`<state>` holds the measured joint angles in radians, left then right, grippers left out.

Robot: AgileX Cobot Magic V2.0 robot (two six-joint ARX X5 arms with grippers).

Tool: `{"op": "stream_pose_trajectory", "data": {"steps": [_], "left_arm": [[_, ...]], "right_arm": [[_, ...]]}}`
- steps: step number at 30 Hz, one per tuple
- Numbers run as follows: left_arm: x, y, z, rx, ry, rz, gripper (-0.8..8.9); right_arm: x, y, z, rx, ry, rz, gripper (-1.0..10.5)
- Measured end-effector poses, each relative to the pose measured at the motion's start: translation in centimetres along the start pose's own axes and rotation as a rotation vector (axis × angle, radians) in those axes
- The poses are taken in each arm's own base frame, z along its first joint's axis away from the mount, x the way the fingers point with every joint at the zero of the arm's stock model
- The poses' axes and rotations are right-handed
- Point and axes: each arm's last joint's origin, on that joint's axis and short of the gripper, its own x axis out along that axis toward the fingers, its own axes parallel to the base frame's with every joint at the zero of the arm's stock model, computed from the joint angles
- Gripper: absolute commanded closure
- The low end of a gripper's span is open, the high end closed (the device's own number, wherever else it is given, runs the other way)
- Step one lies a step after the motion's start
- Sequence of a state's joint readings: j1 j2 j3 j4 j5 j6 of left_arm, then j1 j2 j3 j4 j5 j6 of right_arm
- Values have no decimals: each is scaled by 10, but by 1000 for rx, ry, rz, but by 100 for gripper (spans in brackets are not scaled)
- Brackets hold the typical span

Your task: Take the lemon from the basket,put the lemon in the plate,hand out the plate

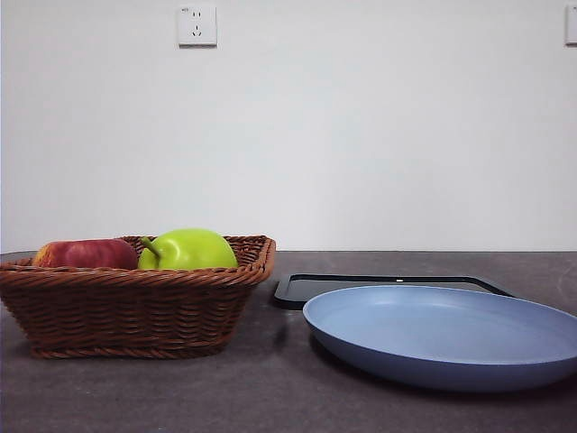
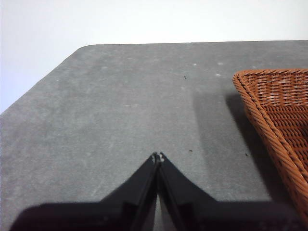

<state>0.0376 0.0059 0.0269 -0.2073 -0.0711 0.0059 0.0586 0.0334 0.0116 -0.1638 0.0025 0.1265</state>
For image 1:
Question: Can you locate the red apple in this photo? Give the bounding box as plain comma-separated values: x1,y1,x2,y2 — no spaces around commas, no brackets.
31,238,139,271

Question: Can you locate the black rectangular tray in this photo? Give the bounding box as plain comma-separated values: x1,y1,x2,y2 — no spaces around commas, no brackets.
273,273,517,311

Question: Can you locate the white wall socket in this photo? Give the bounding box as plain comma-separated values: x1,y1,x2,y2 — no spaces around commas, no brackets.
177,5,218,50
564,6,577,47

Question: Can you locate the blue round plate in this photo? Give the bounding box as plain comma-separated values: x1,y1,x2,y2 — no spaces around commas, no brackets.
302,284,577,392

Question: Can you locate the brown wicker basket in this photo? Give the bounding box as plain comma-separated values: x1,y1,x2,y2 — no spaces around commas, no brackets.
0,234,277,361

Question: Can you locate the green apple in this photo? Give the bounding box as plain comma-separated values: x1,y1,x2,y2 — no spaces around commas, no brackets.
137,227,239,272

